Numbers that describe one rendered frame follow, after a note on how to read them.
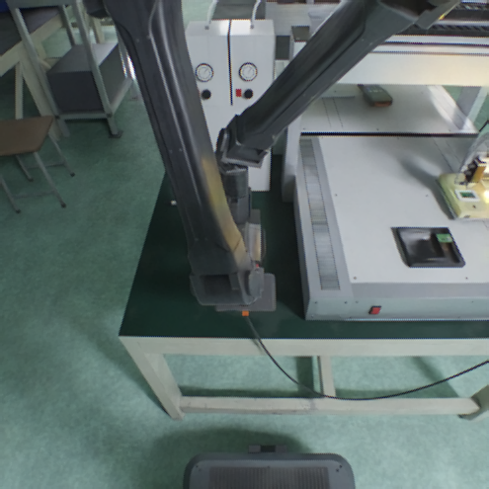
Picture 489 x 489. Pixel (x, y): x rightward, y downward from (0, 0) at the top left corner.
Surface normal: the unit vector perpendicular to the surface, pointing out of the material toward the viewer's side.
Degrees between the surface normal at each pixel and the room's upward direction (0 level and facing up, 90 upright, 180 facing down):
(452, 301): 90
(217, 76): 90
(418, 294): 0
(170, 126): 73
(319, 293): 0
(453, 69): 90
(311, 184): 0
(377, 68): 90
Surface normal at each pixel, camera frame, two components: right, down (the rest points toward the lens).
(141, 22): -0.24, 0.51
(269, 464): -0.02, -0.66
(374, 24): 0.00, 0.98
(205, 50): -0.03, 0.75
